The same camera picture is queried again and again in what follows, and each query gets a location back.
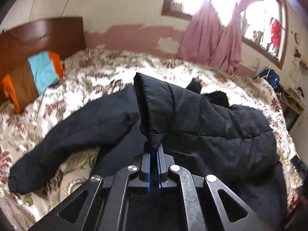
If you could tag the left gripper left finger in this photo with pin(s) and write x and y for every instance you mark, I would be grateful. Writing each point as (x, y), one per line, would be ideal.
(145, 170)

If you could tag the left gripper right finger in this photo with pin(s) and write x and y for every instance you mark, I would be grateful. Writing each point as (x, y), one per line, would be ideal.
(162, 170)

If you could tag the dark navy padded coat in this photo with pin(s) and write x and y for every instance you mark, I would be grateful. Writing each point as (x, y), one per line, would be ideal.
(202, 132)

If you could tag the floral white red bedspread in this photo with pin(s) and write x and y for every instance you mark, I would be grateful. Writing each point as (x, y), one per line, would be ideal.
(91, 74)

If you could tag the pink window curtain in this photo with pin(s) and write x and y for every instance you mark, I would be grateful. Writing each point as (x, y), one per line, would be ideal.
(214, 36)

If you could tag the blue backpack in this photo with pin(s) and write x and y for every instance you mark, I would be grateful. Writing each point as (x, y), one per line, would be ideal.
(270, 76)

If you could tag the wooden side shelf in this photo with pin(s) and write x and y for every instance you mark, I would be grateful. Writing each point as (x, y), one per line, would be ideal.
(291, 106)

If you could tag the orange blue brown pillow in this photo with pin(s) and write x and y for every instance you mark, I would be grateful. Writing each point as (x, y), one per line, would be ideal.
(25, 83)

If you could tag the brown framed window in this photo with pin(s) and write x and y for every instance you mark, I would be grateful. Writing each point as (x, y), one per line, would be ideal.
(255, 24)

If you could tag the red hanging window decoration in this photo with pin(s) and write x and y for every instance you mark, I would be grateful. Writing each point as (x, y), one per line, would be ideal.
(275, 30)

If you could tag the brown wooden headboard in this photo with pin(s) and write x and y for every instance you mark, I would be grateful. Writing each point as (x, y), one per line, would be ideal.
(64, 36)

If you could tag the round wall clock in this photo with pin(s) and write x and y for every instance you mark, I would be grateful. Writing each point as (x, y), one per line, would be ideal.
(297, 38)

